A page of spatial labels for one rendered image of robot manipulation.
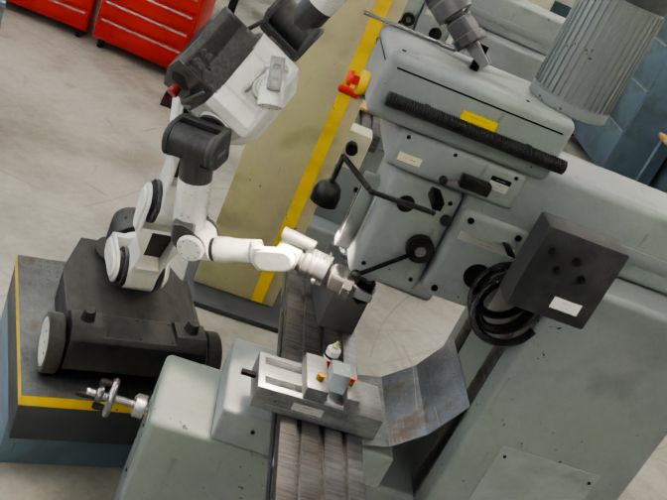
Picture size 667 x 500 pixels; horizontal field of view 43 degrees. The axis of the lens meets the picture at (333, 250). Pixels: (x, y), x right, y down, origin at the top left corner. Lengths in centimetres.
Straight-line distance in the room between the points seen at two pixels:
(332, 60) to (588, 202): 193
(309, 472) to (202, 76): 103
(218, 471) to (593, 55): 147
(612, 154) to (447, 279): 734
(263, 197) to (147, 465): 189
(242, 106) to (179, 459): 99
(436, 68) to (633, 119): 748
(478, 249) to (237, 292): 237
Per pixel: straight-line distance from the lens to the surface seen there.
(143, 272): 296
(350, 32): 381
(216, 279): 432
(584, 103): 207
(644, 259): 228
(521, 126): 202
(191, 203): 230
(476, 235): 212
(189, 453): 246
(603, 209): 218
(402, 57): 193
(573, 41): 207
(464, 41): 203
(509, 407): 230
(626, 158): 950
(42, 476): 320
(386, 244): 213
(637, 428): 244
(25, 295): 327
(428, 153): 201
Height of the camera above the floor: 230
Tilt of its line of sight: 26 degrees down
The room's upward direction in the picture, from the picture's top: 25 degrees clockwise
